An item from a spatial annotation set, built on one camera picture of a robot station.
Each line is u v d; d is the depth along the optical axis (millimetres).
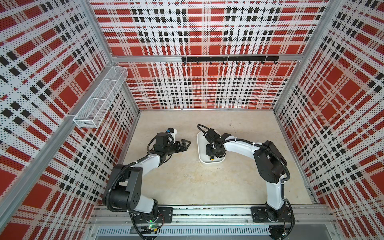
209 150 854
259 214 734
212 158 906
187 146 839
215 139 718
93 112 927
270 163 514
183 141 820
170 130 835
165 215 735
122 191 442
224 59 887
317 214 753
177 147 802
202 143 968
